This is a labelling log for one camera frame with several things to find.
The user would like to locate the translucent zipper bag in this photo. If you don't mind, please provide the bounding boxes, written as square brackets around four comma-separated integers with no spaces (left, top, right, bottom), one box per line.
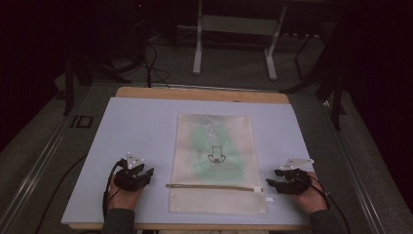
[168,112,276,215]

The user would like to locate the white metal stand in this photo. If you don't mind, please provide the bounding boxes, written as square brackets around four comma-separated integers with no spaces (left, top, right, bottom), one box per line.
[192,0,288,82]

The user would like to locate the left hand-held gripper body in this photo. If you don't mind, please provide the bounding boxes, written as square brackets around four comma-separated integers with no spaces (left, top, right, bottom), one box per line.
[113,150,151,193]

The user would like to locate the metal floor rail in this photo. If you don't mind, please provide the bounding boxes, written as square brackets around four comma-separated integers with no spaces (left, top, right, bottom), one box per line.
[0,120,72,234]
[320,99,388,234]

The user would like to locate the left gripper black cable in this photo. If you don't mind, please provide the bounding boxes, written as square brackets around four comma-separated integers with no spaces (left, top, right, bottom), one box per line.
[34,154,129,234]

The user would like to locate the person's right hand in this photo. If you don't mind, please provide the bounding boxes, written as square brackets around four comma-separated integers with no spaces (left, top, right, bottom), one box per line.
[291,171,329,215]

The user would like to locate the person's left hand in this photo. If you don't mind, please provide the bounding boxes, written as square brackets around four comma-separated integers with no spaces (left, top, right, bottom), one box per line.
[106,176,146,213]

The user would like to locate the black floor cables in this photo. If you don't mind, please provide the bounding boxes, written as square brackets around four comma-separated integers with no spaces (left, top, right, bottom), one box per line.
[141,32,171,90]

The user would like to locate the black tripod stand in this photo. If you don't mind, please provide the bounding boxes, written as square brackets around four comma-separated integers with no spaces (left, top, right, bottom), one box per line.
[280,19,348,132]
[62,0,154,117]

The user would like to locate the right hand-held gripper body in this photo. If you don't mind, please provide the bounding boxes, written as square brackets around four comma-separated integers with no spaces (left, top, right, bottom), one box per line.
[273,157,316,196]

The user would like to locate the light blue table mat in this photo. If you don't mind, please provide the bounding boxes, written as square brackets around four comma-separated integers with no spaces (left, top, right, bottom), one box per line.
[60,97,333,227]

